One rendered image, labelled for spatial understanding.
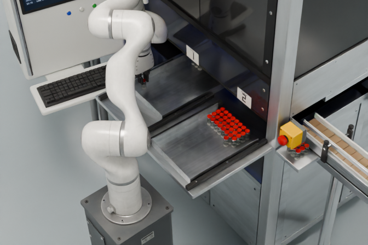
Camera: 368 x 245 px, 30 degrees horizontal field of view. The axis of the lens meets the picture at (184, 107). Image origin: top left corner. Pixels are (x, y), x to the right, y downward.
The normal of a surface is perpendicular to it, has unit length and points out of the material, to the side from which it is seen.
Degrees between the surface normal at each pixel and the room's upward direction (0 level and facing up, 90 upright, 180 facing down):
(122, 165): 31
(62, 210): 0
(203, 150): 0
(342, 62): 90
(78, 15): 90
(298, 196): 90
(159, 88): 0
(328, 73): 90
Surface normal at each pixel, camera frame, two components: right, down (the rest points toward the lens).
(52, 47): 0.43, 0.62
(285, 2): -0.80, 0.44
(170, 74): -0.03, -0.71
